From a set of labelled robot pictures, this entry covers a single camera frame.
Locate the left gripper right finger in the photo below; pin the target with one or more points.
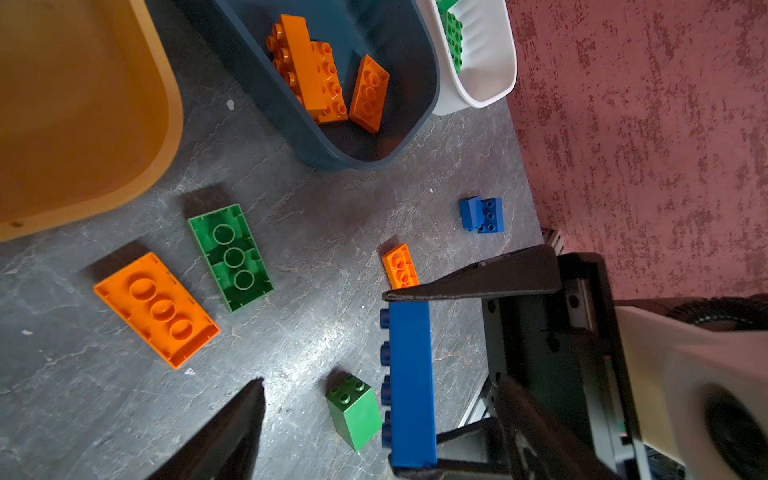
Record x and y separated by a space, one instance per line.
537 441

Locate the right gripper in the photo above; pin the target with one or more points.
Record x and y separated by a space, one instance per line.
550 324

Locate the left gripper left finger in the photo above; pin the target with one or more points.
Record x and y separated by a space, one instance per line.
227 446

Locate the blue long lego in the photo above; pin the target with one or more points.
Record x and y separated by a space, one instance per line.
409 429

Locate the orange small lego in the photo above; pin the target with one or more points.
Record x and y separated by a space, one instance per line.
366 108

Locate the green long lego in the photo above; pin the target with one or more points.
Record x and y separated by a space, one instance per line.
453 29

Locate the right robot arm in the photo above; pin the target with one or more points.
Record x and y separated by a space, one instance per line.
697 369

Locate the green small lego centre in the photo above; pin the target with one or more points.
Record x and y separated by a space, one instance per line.
354 411

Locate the blue lego pair right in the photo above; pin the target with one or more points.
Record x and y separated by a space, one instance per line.
485 216

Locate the green lego upside down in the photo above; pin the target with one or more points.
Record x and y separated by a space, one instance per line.
229 249

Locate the white plastic bin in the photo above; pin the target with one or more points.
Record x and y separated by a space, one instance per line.
489 57

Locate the teal plastic bin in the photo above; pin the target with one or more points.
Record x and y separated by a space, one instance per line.
347 83

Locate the yellow plastic bin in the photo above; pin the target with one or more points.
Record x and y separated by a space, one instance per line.
91 113

